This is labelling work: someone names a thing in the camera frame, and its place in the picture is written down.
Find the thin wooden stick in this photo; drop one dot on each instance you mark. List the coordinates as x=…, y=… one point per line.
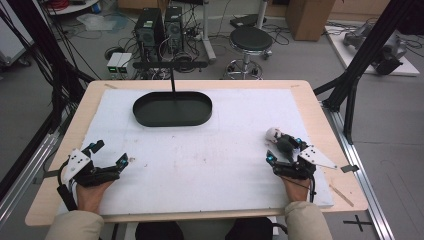
x=341, y=195

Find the large black computer tower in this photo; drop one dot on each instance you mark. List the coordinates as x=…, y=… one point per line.
x=149, y=28

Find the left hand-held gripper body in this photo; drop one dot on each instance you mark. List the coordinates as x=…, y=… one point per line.
x=78, y=163

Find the brown cardboard box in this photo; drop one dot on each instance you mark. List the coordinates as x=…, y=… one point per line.
x=308, y=20

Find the white and dark toy figure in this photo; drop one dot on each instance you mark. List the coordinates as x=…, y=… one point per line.
x=274, y=134

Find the person's legs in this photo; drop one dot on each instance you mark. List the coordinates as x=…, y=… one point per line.
x=160, y=231

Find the white desk leg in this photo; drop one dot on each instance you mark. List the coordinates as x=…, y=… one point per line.
x=208, y=36

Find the flat black device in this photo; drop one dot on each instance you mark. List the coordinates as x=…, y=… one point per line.
x=246, y=20

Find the small black clip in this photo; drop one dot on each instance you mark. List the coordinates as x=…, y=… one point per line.
x=349, y=168

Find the small black computer tower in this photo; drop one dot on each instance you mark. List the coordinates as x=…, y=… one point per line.
x=173, y=28

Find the black stand with crossbar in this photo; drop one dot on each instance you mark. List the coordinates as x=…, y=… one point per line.
x=170, y=65

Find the white cabinet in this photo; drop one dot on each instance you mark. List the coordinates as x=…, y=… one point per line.
x=11, y=36

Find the aluminium rail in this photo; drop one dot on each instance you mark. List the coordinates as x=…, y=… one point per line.
x=366, y=186
x=23, y=183

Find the black frame strut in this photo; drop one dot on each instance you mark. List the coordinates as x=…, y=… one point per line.
x=366, y=50

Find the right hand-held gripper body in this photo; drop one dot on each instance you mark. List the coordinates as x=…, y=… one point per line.
x=316, y=156

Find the black round stool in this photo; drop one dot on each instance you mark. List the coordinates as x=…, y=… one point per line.
x=250, y=39

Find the clear plastic bag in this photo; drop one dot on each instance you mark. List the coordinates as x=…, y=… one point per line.
x=100, y=22

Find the person's left hand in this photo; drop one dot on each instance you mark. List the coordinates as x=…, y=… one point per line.
x=90, y=196

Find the round white table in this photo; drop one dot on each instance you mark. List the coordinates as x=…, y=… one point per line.
x=76, y=7

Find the white power supply box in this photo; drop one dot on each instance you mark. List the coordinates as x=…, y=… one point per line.
x=113, y=63
x=125, y=63

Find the black oval tray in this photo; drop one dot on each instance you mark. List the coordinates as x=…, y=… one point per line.
x=171, y=111

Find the white floor board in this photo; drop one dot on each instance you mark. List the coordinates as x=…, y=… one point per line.
x=341, y=53

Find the white foam board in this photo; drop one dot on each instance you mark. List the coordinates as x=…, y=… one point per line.
x=200, y=166

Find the grey robot device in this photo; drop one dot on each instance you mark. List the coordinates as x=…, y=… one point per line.
x=386, y=50

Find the person's right hand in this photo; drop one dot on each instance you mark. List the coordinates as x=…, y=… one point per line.
x=296, y=190

